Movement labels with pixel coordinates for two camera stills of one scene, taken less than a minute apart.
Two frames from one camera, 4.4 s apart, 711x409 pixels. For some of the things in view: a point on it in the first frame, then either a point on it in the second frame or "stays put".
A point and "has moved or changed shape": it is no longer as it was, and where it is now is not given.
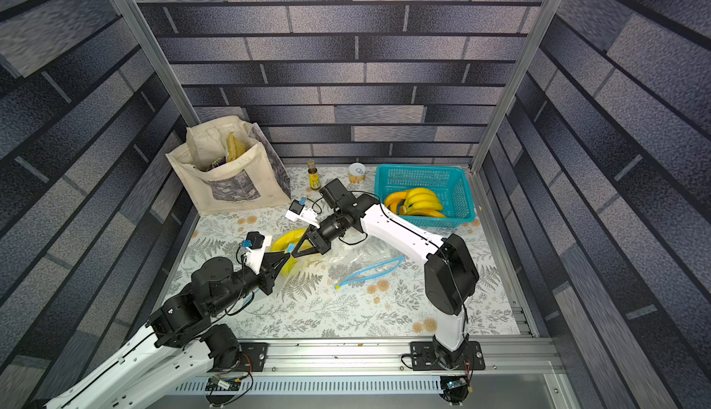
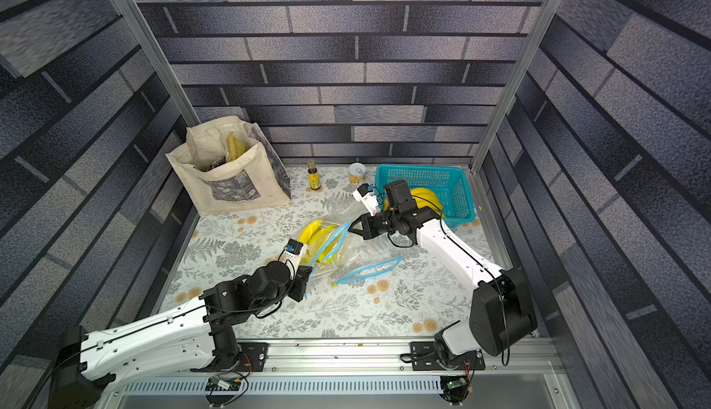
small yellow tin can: x=356 y=172 stays put
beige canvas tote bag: x=228 y=166 stays put
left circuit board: x=221 y=383 stays put
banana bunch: x=422 y=202 stays put
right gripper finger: x=311 y=232 to x=362 y=220
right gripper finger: x=310 y=251 to x=366 y=232
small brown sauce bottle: x=315 y=181 stays put
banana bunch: x=280 y=243 has moved or changed shape
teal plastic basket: x=451 y=184 stays put
